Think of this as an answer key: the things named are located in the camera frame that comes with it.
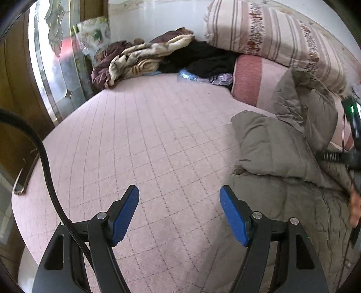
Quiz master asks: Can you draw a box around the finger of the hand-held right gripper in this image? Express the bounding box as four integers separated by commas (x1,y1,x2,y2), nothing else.
315,151,346,164

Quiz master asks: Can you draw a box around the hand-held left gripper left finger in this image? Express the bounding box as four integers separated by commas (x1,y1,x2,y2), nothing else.
32,185,140,293

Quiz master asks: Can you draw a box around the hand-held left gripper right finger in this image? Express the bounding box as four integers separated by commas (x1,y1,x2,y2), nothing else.
219,185,329,293

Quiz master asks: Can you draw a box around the olive quilted puffer jacket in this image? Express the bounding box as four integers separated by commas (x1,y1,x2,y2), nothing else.
203,68,361,293

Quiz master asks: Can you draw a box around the black clothes pile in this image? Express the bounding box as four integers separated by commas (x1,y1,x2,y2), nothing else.
159,41,240,81

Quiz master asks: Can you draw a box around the person's right hand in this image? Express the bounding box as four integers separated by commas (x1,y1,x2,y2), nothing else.
348,184,361,229

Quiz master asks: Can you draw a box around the pink folded blanket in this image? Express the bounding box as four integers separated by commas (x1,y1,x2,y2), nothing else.
231,54,294,113

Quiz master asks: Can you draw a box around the striped floral rolled quilt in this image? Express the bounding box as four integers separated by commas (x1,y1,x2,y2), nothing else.
204,0,348,93

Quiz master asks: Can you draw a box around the etched mirror wardrobe door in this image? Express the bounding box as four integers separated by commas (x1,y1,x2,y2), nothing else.
28,0,95,126

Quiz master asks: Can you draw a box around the brown plush blanket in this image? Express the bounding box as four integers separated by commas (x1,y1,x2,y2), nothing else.
91,30,195,90

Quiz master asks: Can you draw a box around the beige patterned blanket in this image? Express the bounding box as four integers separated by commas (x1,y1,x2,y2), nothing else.
109,34,196,86

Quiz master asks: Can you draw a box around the brown wooden wardrobe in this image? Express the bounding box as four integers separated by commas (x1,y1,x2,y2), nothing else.
0,11,54,195

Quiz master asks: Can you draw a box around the floral bagged pillow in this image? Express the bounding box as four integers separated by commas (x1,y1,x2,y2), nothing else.
73,16,112,66

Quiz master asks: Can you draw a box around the black braided cable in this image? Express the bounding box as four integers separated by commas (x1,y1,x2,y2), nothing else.
0,108,96,271

